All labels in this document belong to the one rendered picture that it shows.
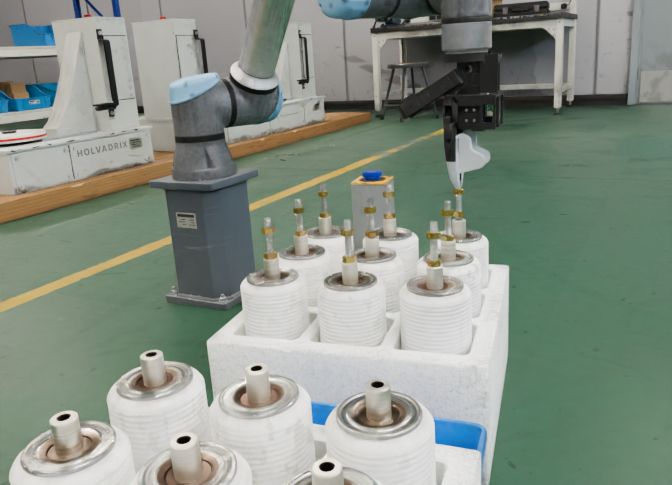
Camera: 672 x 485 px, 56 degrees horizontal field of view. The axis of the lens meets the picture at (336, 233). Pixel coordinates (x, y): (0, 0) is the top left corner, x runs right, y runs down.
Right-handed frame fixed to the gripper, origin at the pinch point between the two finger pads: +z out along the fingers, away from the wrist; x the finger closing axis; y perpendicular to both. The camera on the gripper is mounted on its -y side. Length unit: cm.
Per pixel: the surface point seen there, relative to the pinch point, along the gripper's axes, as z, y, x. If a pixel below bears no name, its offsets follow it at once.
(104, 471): 10, -12, -69
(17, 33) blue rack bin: -55, -486, 345
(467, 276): 11.0, 5.4, -15.0
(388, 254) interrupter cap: 9.3, -7.4, -12.6
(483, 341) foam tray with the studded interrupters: 16.6, 9.4, -23.8
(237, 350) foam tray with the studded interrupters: 17.8, -22.7, -33.7
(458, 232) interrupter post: 8.5, 0.9, -1.2
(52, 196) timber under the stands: 30, -193, 91
